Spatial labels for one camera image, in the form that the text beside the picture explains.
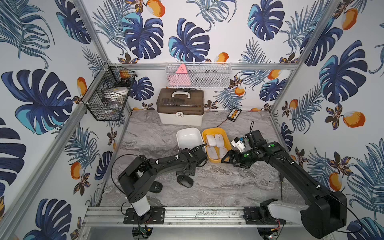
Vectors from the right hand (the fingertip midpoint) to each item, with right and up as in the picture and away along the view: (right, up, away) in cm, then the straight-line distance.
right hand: (228, 162), depth 77 cm
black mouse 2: (-22, -13, +7) cm, 26 cm away
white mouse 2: (-6, +9, +22) cm, 25 cm away
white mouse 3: (0, +9, +24) cm, 25 cm away
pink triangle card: (-25, +47, +13) cm, 55 cm away
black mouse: (-38, -15, +5) cm, 41 cm away
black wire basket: (-68, +35, +8) cm, 77 cm away
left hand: (-22, -7, +10) cm, 25 cm away
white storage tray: (-21, +10, +26) cm, 35 cm away
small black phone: (+14, +28, +40) cm, 51 cm away
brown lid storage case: (-26, +31, +20) cm, 46 cm away
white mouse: (-6, +2, +18) cm, 19 cm away
